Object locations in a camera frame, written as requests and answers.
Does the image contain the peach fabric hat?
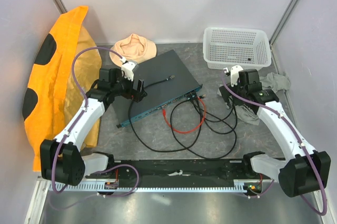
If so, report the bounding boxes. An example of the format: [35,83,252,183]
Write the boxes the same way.
[111,34,157,63]

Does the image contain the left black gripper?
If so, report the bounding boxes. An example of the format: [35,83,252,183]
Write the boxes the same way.
[111,69,147,103]

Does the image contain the grey cloth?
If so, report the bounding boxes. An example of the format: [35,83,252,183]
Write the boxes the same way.
[217,69,291,125]

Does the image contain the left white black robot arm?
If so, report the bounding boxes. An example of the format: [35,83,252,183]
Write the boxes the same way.
[40,62,147,192]

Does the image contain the orange mickey mouse cloth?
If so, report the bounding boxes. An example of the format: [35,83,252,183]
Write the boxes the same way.
[22,6,102,172]

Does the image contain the dark blue network switch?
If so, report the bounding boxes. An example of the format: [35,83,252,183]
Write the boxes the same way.
[112,50,202,128]

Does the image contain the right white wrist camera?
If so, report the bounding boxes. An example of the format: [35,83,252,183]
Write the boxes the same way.
[223,65,243,87]

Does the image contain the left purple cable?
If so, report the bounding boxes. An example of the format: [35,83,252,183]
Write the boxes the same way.
[48,46,140,211]

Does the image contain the black ethernet cable loop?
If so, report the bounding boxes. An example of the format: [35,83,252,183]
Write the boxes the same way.
[170,93,237,159]

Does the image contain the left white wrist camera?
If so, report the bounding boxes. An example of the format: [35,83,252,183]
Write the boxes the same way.
[121,61,138,81]

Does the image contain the white slotted cable duct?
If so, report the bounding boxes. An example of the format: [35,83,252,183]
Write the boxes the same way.
[64,180,252,193]

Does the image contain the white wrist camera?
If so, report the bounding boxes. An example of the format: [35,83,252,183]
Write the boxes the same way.
[223,65,243,87]
[121,61,138,81]

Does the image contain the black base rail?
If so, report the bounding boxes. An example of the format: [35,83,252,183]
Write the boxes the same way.
[91,151,286,186]

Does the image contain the white plastic basket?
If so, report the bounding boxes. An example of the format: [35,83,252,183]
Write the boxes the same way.
[203,27,272,70]

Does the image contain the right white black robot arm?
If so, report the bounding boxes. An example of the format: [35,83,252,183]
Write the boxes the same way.
[222,65,331,198]

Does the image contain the red ethernet cable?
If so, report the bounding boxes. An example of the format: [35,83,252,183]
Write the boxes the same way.
[162,96,206,133]

